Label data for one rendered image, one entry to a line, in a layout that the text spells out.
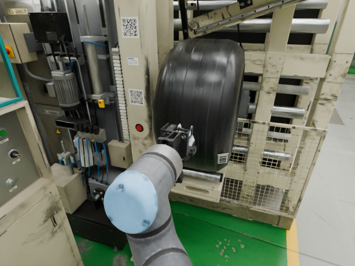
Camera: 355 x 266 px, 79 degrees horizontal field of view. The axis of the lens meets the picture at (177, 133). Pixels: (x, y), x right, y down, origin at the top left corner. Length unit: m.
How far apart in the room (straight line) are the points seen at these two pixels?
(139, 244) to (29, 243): 0.84
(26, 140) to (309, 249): 1.97
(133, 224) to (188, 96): 0.49
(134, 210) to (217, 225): 1.68
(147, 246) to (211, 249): 1.48
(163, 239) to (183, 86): 0.50
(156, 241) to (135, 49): 0.76
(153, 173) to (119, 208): 0.08
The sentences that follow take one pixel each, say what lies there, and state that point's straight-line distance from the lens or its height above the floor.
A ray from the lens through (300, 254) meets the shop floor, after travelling 2.05.
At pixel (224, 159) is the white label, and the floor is 1.08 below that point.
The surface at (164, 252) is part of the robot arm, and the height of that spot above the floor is 1.22.
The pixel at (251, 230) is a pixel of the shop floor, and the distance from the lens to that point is 2.04.
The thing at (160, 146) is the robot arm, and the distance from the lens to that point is 0.45.
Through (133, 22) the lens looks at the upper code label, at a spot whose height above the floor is 1.53.
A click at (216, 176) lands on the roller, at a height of 0.92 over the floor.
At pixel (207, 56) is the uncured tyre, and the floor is 1.43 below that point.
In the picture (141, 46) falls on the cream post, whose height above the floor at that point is 1.44.
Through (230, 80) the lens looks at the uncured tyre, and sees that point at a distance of 0.76.
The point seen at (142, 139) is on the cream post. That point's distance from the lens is 1.12.
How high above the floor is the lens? 1.55
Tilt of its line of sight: 28 degrees down
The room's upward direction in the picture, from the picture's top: straight up
